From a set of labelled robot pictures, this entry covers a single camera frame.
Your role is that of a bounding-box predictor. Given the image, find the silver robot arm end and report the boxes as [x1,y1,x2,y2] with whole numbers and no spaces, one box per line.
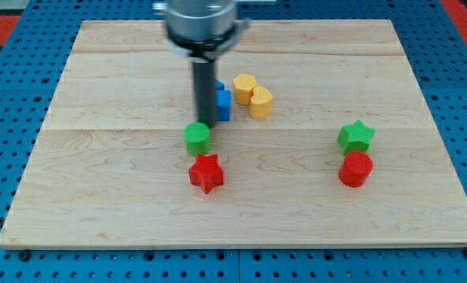
[153,0,250,62]

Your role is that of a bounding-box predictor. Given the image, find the red star block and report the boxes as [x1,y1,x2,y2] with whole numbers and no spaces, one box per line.
[189,154,224,194]

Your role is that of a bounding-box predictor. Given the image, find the green star block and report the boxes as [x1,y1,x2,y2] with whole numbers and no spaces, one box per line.
[336,119,376,156]

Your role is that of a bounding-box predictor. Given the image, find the green cylinder block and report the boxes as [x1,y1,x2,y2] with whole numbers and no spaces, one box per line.
[183,122,211,156]

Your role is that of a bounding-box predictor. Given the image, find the blue cube block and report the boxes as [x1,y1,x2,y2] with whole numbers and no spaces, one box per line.
[215,80,231,122]

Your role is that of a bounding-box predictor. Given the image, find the yellow heart block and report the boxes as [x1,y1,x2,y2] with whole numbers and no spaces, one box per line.
[250,86,274,119]

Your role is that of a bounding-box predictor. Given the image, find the yellow hexagon block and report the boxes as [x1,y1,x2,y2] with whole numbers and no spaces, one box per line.
[233,74,258,105]

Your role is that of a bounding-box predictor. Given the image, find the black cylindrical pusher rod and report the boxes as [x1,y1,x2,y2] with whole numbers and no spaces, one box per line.
[192,61,217,128]

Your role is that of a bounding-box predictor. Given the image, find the light wooden board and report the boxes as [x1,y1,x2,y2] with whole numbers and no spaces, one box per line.
[0,20,467,250]

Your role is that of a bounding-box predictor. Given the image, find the red cylinder block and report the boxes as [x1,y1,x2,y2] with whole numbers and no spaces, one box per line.
[338,151,374,188]

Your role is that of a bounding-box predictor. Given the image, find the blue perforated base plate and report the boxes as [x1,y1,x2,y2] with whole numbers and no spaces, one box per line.
[0,0,467,282]

